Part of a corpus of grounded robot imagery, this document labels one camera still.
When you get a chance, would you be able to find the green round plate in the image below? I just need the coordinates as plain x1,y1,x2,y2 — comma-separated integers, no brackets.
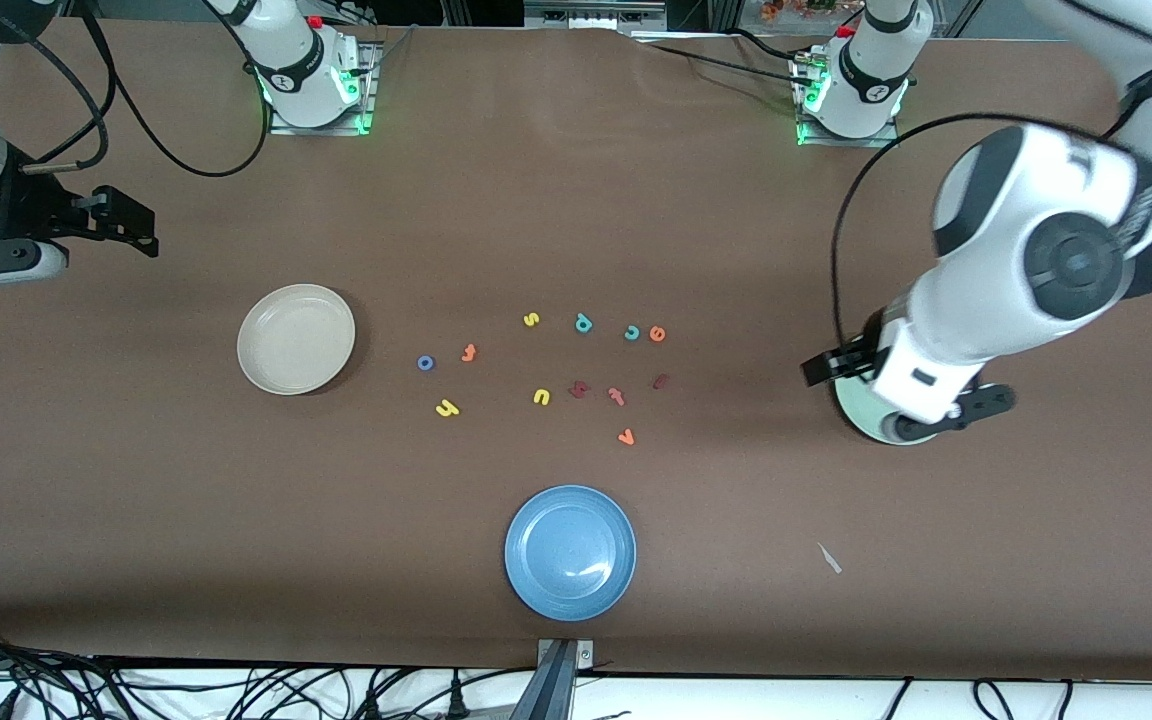
833,372,942,447

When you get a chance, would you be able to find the beige round plate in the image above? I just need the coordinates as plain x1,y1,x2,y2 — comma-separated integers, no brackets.
237,284,357,396

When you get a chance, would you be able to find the brown paper table cover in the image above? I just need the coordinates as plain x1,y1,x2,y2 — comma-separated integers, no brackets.
0,18,1152,683

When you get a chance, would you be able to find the blue round plate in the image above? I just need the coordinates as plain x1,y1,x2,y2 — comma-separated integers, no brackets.
504,485,637,622

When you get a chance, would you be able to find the orange flower decoration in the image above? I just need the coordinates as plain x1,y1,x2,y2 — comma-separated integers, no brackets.
761,0,837,23

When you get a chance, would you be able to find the white power strip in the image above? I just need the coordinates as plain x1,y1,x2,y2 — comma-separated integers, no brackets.
524,0,667,31

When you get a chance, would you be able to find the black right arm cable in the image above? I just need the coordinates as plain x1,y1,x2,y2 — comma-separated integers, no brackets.
0,0,269,180

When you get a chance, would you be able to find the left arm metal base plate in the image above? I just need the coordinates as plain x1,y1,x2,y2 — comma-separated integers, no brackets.
792,52,903,150

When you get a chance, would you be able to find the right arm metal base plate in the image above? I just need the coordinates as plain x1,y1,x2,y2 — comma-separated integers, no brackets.
268,40,384,137

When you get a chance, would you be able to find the thin black table cable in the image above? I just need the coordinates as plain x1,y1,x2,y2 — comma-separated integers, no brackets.
629,38,815,91
729,27,805,63

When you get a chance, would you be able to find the black looped cable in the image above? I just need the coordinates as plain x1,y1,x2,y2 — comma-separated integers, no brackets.
970,678,1019,720

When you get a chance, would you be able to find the grey metal camera bracket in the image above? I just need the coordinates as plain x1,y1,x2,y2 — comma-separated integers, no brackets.
534,638,597,720

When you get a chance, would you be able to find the black floor cable tangle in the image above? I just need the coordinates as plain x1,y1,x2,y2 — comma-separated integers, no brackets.
0,620,537,720

